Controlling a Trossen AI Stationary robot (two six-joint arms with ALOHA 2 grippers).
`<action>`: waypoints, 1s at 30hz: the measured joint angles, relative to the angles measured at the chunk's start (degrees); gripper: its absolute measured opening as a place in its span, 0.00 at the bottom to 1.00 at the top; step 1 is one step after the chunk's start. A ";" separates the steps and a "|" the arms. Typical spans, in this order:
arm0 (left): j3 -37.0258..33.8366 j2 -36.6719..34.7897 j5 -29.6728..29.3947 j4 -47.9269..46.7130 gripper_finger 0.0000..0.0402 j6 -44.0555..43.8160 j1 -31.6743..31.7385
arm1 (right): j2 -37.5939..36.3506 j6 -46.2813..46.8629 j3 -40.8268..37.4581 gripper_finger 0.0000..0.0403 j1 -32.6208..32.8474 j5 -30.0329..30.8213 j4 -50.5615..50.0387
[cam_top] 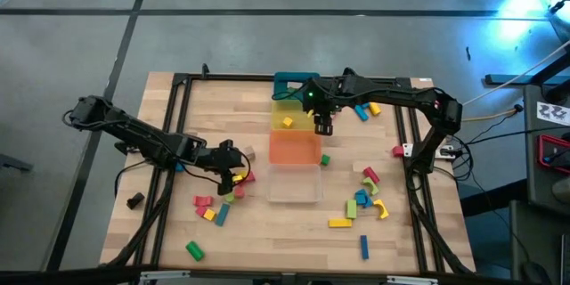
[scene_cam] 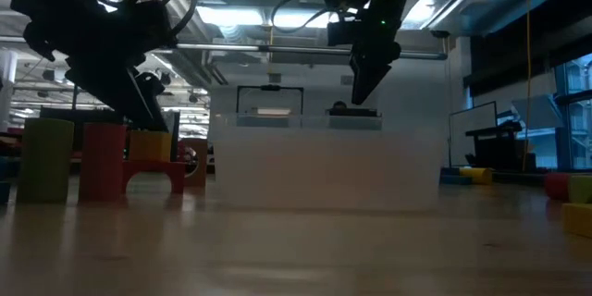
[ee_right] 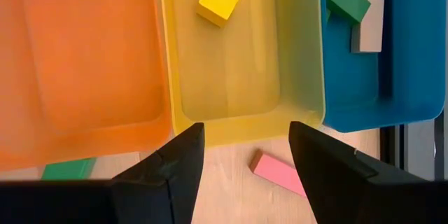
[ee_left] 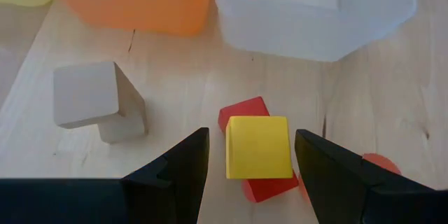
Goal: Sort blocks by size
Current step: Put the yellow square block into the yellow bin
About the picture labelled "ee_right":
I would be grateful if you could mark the orange translucent plastic bin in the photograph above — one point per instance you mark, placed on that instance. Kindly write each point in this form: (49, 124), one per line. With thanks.
(87, 59)

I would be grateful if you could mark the yellow translucent plastic bin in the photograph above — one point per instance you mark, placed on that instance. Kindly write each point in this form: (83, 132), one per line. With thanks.
(227, 77)

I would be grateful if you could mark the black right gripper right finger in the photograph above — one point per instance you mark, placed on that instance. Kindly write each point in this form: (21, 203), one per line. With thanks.
(336, 189)

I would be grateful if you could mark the pink plank block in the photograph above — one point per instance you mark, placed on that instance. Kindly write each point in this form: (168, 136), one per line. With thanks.
(276, 171)

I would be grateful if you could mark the teal plastic bin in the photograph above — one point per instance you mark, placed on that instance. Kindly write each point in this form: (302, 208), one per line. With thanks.
(350, 94)

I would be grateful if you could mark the black aluminium table frame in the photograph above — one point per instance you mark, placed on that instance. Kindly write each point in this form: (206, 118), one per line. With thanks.
(392, 147)

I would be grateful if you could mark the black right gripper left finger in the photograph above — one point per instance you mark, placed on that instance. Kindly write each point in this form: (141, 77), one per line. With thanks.
(157, 196)

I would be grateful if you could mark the green cube block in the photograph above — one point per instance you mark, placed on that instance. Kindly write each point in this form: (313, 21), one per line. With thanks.
(68, 169)

